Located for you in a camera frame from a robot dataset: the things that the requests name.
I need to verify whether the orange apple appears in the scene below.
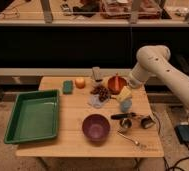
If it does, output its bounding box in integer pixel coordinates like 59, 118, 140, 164
75, 77, 86, 89

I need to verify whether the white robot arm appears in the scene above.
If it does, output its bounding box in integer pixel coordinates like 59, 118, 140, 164
127, 45, 189, 110

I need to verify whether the small metal cup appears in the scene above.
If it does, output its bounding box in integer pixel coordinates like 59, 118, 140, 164
119, 118, 132, 132

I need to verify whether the orange bowl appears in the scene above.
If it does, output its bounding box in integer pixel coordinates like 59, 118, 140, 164
108, 75, 127, 95

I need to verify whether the wooden table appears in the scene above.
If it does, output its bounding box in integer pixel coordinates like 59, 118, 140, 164
16, 77, 164, 158

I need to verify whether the small black metal clip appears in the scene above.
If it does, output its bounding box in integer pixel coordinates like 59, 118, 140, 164
140, 116, 155, 129

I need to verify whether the purple bowl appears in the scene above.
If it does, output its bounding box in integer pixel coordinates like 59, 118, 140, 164
82, 114, 110, 142

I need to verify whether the green sponge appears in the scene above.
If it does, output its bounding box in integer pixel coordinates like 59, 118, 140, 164
62, 80, 73, 94

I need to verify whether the green plastic tray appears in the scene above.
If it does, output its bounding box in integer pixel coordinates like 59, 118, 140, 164
4, 90, 59, 144

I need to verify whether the black handled utensil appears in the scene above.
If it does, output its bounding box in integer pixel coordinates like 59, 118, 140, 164
111, 113, 136, 120

